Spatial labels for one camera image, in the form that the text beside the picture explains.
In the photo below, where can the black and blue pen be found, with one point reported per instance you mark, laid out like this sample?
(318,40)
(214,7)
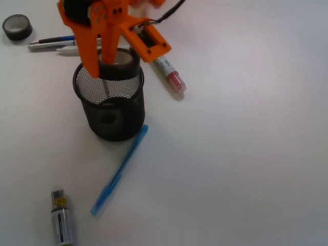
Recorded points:
(54,39)

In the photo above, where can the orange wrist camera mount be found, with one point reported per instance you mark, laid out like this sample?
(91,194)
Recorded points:
(144,38)

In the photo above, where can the black tape roll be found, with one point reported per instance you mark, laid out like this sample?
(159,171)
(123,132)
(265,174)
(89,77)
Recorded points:
(126,65)

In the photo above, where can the dark grey tape roll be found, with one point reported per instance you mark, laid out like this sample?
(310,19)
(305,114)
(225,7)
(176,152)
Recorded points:
(17,27)

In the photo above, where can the red cap marker pen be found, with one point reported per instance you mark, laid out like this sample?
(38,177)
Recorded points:
(172,76)

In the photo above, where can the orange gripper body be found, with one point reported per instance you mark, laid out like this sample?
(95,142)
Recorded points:
(98,17)

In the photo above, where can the blue ballpoint pen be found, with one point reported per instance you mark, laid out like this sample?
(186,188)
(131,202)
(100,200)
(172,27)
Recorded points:
(110,186)

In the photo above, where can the black mesh pen holder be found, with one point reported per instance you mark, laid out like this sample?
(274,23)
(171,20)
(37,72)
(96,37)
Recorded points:
(114,109)

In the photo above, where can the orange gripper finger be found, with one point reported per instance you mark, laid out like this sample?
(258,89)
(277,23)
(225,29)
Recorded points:
(109,42)
(86,39)

